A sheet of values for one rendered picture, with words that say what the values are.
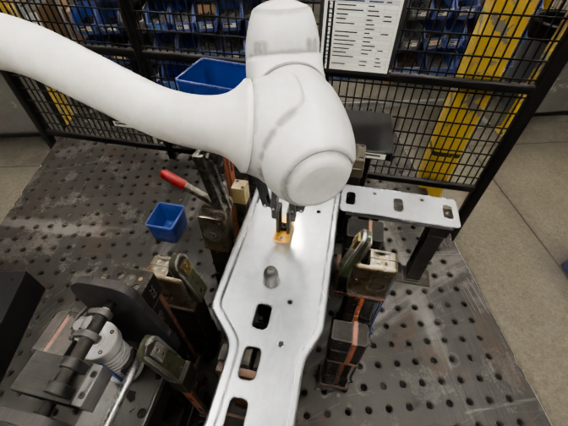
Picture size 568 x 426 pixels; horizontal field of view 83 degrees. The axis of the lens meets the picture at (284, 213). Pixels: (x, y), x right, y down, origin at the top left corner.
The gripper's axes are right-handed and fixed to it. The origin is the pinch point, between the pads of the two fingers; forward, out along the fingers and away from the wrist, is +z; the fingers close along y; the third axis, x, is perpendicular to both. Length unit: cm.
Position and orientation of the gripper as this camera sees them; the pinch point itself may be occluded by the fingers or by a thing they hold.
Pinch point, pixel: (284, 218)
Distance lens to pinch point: 71.5
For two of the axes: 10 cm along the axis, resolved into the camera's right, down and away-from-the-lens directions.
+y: 9.8, 1.5, -1.4
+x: 2.1, -7.3, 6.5
